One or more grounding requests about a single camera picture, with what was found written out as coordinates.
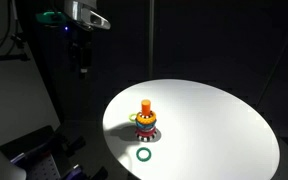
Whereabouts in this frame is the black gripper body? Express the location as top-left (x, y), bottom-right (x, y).
top-left (68, 39), bottom-right (94, 66)

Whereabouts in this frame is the perforated metal breadboard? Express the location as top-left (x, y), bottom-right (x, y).
top-left (26, 155), bottom-right (64, 180)

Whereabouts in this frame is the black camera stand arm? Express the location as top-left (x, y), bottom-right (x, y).
top-left (0, 32), bottom-right (31, 65)

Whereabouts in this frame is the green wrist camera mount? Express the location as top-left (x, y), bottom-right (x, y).
top-left (35, 11), bottom-right (67, 25)

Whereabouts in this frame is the orange yellow ring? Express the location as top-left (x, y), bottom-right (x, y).
top-left (135, 110), bottom-right (158, 125)

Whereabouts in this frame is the black white checkered ring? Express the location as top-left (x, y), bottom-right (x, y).
top-left (134, 130), bottom-right (159, 143)

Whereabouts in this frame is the grey vertical metal pole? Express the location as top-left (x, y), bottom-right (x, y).
top-left (147, 0), bottom-right (155, 80)

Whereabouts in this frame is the blue ring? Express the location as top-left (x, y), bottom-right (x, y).
top-left (135, 121), bottom-right (158, 130)

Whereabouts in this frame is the red ring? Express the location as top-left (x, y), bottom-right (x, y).
top-left (135, 126), bottom-right (158, 135)

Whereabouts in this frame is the black clamp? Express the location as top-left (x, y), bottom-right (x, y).
top-left (61, 134), bottom-right (87, 157)

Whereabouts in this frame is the lime green toothed ring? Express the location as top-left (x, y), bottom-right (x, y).
top-left (128, 112), bottom-right (139, 123)

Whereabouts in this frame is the dark green toothed ring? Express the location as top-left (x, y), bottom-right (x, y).
top-left (135, 146), bottom-right (152, 163)

